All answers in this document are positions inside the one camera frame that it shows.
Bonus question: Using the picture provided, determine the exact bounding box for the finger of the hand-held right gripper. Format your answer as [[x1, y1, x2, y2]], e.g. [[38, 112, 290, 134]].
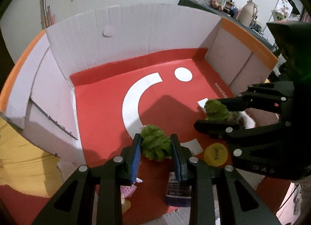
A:
[[194, 118, 292, 157], [217, 81, 295, 114]]

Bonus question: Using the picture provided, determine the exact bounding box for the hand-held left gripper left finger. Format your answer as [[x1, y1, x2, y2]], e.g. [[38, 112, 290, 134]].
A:
[[31, 133, 142, 225]]

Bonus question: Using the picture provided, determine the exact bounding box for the green yarn pompom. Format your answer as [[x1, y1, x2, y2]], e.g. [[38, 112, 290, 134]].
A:
[[140, 124, 172, 162], [204, 99, 236, 122]]

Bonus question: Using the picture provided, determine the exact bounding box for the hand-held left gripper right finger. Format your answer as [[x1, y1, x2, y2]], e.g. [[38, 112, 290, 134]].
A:
[[170, 134, 280, 225]]

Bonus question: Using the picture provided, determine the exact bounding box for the orange cardboard box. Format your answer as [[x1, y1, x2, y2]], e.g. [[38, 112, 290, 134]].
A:
[[0, 3, 279, 225]]

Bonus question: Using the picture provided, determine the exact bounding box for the pink and yellow doll figurine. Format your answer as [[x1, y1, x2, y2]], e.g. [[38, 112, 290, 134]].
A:
[[120, 178, 144, 214]]

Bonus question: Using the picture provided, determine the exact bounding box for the yellow bottle cap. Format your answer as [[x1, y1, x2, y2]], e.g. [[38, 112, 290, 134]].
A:
[[204, 143, 228, 166]]

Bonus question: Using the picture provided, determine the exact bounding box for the dark blue bottle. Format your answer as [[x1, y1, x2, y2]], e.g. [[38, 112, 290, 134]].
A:
[[165, 172, 192, 208]]

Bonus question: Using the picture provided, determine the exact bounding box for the red knitted mat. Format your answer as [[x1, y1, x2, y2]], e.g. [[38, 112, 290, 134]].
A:
[[0, 176, 292, 225]]

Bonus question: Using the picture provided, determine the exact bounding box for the white and orange pole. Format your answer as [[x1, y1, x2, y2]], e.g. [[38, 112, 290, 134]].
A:
[[40, 0, 49, 30]]

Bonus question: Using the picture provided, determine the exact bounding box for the white plush bear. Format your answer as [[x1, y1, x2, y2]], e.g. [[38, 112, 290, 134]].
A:
[[231, 111, 257, 129]]

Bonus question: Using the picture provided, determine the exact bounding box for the dark green covered table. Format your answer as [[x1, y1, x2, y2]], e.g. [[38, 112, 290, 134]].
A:
[[177, 0, 277, 50]]

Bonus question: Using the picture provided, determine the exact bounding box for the beige thermos jug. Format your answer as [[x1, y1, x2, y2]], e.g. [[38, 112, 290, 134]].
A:
[[235, 1, 257, 28]]

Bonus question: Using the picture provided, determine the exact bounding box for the red stick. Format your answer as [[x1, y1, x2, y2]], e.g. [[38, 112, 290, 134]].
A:
[[47, 6, 56, 25]]

